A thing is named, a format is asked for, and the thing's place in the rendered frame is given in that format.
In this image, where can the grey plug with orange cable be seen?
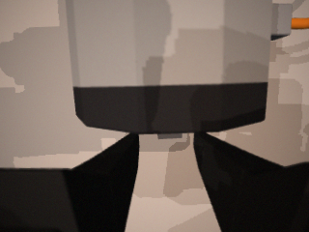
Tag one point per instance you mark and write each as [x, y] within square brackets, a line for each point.
[297, 23]

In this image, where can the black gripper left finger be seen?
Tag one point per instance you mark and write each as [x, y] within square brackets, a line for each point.
[93, 197]

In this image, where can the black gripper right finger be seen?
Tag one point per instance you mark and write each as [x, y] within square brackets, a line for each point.
[249, 193]

